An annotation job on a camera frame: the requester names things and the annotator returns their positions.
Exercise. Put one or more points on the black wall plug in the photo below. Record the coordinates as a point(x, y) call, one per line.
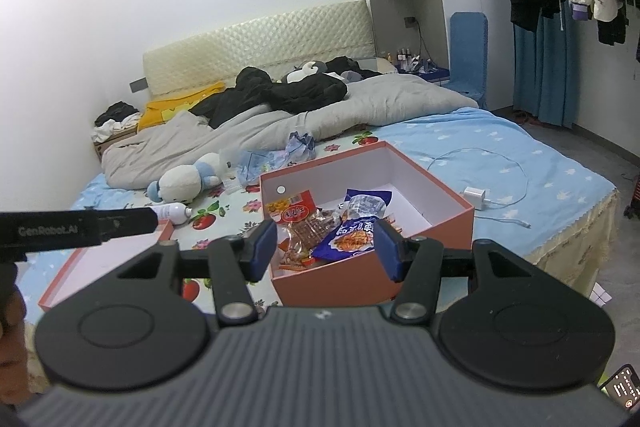
point(410, 21)

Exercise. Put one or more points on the group of small bottles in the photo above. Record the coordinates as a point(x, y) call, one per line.
point(405, 58)

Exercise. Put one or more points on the blue nightstand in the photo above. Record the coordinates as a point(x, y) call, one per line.
point(430, 72)

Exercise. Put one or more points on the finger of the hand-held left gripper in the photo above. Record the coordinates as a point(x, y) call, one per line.
point(130, 222)

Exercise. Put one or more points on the clear packet of brown snacks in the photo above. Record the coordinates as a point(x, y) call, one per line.
point(312, 234)

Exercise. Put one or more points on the cream lace bed skirt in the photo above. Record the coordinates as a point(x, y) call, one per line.
point(585, 242)

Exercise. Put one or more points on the black jacket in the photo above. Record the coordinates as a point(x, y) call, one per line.
point(280, 94)

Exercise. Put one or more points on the orange snack packet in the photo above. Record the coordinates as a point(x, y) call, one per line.
point(295, 257)

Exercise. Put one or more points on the pink box lid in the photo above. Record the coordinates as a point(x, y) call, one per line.
point(95, 262)

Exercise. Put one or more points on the black smartphone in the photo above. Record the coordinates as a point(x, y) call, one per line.
point(622, 387)

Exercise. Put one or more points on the crumpled clear plastic bag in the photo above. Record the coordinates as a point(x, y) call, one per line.
point(255, 167)

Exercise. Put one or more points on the white and blue plush toy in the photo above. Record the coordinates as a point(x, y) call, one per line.
point(182, 179)

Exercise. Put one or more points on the dark blue snack packet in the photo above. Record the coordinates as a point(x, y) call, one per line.
point(345, 239)

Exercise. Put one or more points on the cream quilted headboard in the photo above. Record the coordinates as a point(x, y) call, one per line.
point(250, 37)

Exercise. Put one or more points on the white charger block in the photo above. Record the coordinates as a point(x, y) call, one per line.
point(477, 198)

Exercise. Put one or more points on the brown cardboard box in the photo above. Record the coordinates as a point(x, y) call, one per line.
point(107, 146)

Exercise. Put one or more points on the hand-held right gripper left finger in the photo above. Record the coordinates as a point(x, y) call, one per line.
point(262, 247)

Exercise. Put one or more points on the white cylindrical bottle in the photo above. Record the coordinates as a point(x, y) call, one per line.
point(170, 213)

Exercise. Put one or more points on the person's left hand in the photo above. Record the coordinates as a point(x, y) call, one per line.
point(12, 337)

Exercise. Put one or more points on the grey duvet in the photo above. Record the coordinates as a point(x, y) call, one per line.
point(390, 102)

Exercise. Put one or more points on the red and yellow snack packet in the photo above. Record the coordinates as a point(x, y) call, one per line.
point(292, 207)

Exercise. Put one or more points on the pink cardboard box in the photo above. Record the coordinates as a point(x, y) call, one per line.
point(415, 187)

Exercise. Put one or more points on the crumpled blue purple bag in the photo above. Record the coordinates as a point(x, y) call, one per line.
point(300, 146)

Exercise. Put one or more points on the yellow cloth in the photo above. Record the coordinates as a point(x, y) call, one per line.
point(165, 109)

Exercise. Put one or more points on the blue curtain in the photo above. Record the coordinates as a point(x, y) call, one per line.
point(545, 77)

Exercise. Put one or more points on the black and white clothes pile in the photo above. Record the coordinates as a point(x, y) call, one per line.
point(117, 114)

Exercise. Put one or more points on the grey wall socket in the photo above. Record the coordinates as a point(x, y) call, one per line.
point(137, 84)

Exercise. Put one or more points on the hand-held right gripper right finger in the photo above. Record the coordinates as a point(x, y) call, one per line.
point(387, 252)

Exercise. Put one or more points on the blue chair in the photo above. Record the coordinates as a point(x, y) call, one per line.
point(467, 52)

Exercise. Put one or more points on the light blue bed sheet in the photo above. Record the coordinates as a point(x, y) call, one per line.
point(550, 167)

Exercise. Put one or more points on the clear blue-edged snack packet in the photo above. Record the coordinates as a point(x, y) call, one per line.
point(367, 204)

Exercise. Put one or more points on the fruit print sheet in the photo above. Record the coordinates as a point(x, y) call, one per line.
point(225, 214)

